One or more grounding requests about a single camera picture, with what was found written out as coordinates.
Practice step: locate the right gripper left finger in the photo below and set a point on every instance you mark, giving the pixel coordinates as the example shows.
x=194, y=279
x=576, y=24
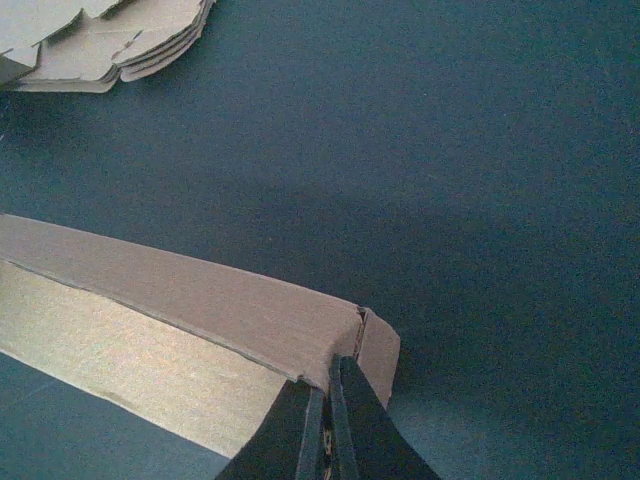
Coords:
x=288, y=444

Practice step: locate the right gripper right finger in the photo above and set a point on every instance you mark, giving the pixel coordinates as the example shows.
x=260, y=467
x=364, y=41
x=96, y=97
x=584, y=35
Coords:
x=364, y=442

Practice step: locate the cardboard box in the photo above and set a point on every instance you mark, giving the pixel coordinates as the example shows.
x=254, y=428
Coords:
x=197, y=348

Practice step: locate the stack of flat cardboard blanks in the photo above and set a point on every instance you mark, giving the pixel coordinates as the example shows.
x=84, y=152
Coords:
x=132, y=40

